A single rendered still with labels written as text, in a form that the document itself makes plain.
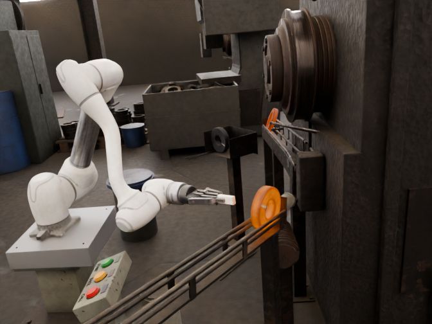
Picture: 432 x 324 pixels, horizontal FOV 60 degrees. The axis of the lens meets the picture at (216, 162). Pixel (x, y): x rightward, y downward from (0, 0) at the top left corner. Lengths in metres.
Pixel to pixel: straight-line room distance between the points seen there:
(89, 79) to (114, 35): 10.45
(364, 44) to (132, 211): 0.96
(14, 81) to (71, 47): 7.75
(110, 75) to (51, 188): 0.59
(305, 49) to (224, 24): 2.79
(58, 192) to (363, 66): 1.40
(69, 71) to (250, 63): 3.20
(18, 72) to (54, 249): 3.18
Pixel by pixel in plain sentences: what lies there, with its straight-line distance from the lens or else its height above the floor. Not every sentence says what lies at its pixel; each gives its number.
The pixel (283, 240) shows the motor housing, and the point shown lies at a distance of 1.46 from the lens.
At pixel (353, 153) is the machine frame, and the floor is 0.87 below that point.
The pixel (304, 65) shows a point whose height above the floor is 1.14.
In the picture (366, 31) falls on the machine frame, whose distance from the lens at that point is 1.27.
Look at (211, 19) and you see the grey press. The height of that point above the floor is 1.42.
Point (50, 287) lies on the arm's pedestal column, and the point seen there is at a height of 0.17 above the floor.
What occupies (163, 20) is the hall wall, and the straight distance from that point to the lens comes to 11.78.
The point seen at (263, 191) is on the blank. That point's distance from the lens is 1.25.
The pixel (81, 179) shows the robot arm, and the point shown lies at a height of 0.66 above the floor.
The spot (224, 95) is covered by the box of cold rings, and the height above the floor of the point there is 0.65.
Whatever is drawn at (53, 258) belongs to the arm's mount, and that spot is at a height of 0.40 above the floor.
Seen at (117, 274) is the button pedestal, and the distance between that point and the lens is 1.25.
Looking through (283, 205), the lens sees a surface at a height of 0.69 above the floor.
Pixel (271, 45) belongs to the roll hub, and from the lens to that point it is 1.58.
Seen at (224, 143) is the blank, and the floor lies 0.66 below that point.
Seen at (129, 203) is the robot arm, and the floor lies 0.71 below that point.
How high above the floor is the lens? 1.28
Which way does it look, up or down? 19 degrees down
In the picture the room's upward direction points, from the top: 5 degrees counter-clockwise
